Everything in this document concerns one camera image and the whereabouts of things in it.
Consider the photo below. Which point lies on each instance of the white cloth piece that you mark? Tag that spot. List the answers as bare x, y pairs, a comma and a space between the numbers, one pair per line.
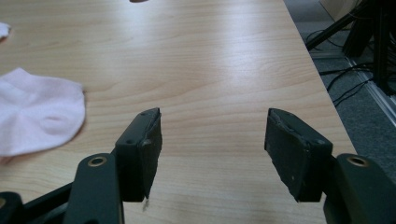
3, 30

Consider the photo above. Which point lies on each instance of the metal floor rail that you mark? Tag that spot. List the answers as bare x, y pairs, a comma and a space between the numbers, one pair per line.
381, 99

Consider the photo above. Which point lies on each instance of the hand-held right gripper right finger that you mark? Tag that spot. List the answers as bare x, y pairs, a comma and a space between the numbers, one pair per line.
295, 155

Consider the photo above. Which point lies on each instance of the dark round table grommet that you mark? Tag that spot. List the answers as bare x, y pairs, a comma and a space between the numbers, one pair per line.
138, 1

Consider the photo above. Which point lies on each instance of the pink ankle sock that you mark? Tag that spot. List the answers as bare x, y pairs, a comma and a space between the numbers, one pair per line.
34, 115

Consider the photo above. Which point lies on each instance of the black metal stand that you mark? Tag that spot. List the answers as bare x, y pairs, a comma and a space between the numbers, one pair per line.
381, 46

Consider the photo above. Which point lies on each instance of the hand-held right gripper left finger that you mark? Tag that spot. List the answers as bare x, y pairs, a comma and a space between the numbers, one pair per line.
137, 155

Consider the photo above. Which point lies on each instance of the light wooden cabinet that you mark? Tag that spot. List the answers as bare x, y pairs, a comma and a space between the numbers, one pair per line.
339, 7

